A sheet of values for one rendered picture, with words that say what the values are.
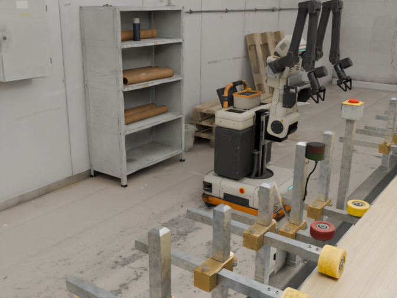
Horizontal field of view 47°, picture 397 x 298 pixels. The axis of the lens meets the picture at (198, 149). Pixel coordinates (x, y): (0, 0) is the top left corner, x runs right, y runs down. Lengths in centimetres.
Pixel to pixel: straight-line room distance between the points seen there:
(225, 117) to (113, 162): 124
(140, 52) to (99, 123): 93
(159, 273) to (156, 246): 6
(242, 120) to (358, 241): 202
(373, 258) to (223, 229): 51
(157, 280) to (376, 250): 76
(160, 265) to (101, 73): 319
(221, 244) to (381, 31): 839
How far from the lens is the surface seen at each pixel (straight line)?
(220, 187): 363
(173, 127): 482
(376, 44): 945
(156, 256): 101
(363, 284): 137
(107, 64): 402
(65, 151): 426
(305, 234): 166
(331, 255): 133
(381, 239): 162
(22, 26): 360
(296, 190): 164
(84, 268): 309
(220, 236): 122
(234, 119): 345
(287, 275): 172
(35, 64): 367
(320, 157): 157
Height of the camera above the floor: 163
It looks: 18 degrees down
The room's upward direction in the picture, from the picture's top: 1 degrees clockwise
